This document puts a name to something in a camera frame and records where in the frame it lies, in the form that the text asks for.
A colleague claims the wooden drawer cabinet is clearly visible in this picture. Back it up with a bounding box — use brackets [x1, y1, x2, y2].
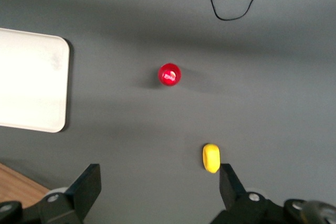
[0, 163, 50, 209]

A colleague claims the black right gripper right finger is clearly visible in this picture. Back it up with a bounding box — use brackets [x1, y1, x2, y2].
[209, 163, 336, 224]

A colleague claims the beige plastic tray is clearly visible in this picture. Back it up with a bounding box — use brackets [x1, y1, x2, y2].
[0, 27, 70, 133]

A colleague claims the yellow round toy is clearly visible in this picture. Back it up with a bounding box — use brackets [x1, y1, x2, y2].
[202, 143, 221, 174]

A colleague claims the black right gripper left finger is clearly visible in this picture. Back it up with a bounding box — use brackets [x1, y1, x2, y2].
[0, 163, 102, 224]

